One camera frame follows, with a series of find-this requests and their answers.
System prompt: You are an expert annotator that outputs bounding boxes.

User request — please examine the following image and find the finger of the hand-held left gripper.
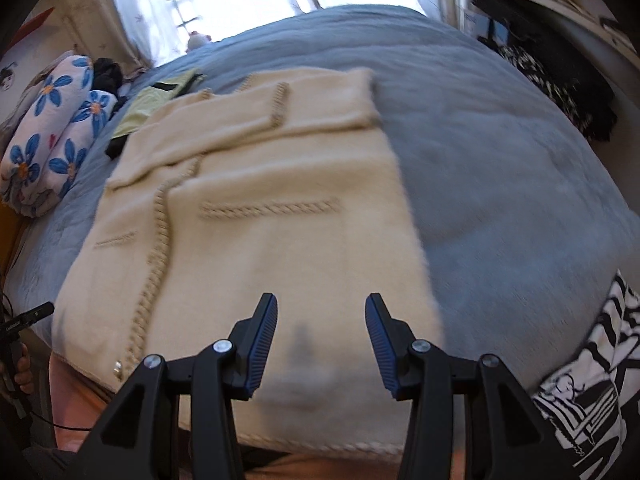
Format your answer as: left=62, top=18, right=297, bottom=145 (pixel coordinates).
left=2, top=301, right=55, bottom=333

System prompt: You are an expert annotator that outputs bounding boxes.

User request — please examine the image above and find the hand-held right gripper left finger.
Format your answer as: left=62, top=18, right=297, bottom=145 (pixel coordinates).
left=75, top=292, right=279, bottom=480

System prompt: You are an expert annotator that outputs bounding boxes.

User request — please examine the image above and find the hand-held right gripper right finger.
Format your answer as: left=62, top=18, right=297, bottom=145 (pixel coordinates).
left=365, top=292, right=576, bottom=480

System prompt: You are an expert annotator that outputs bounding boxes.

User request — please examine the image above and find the cream fluffy cardigan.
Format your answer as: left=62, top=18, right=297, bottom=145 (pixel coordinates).
left=51, top=66, right=443, bottom=456

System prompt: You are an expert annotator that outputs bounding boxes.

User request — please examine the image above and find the person's left hand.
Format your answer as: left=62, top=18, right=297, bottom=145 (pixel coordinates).
left=14, top=345, right=35, bottom=397

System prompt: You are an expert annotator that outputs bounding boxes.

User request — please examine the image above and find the pink cloth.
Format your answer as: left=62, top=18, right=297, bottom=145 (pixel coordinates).
left=49, top=350, right=131, bottom=453

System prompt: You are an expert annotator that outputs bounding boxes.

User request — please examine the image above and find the blue floral rolled blanket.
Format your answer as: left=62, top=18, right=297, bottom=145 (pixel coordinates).
left=0, top=56, right=118, bottom=218

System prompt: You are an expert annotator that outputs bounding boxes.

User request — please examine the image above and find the person's black white patterned clothing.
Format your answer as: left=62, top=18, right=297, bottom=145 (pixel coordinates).
left=530, top=269, right=640, bottom=461

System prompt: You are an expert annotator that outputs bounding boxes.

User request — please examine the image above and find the blue bed blanket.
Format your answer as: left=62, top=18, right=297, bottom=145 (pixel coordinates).
left=2, top=4, right=636, bottom=411

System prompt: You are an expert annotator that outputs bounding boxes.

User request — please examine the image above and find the yellow-green and black garment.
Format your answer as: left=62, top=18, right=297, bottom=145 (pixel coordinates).
left=104, top=70, right=206, bottom=158

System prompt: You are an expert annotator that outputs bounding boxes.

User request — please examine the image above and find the black clothing pile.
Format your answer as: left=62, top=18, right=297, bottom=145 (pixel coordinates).
left=92, top=57, right=132, bottom=111

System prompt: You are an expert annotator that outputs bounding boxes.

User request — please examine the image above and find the beige patterned curtain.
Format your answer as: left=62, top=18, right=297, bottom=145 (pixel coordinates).
left=60, top=0, right=156, bottom=81

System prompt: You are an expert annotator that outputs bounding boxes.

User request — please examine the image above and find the pink white plush toy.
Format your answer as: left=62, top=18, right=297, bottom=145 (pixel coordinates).
left=186, top=30, right=213, bottom=53

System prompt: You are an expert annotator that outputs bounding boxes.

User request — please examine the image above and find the black white patterned garment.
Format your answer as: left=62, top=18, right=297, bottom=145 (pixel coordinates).
left=500, top=42, right=591, bottom=131

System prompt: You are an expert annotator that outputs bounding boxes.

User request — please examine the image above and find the black bag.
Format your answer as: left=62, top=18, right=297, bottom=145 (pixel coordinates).
left=472, top=0, right=618, bottom=143

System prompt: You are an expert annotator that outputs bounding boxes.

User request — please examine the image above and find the white blue printed box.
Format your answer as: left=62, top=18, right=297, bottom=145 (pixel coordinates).
left=462, top=7, right=511, bottom=46

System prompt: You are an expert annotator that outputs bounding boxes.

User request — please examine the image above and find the curved white desk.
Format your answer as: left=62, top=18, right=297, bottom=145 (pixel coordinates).
left=470, top=0, right=640, bottom=106

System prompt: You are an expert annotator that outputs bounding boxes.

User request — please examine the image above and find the black cable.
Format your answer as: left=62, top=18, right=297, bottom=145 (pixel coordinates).
left=30, top=412, right=96, bottom=432

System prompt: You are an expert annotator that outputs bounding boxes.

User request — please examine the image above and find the cartoon face wall sticker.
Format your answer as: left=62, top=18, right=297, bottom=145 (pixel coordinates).
left=0, top=60, right=21, bottom=92

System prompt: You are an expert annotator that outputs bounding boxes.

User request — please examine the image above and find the red white wall shelf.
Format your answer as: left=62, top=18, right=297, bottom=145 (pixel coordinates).
left=7, top=6, right=56, bottom=48

